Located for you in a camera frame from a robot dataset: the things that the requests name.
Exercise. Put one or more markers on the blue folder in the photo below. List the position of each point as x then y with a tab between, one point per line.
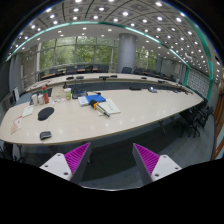
96	97

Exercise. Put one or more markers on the black oval mouse pad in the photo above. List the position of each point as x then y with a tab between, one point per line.
45	113

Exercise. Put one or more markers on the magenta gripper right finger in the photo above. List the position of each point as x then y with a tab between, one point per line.
151	166

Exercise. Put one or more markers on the grey round pillar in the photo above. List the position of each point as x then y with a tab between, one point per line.
126	51

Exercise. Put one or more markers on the black office chair right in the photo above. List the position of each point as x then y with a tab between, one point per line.
195	118

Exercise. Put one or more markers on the clear cup green content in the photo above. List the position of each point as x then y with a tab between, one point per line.
67	93

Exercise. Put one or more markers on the red bottle green cap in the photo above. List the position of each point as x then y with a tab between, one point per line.
45	94

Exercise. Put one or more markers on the red white booklet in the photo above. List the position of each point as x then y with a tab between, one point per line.
16	124

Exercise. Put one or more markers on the white paper left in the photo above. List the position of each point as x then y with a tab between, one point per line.
28	111

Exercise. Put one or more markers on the white paper sheet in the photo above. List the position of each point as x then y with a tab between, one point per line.
110	106

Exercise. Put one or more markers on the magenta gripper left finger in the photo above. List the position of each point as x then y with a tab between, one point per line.
69	166

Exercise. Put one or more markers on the black tablet device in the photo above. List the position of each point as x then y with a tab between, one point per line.
79	93

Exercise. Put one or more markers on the black computer mouse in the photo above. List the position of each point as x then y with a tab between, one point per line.
45	135

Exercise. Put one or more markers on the black yellow handheld tool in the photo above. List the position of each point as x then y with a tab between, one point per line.
96	106

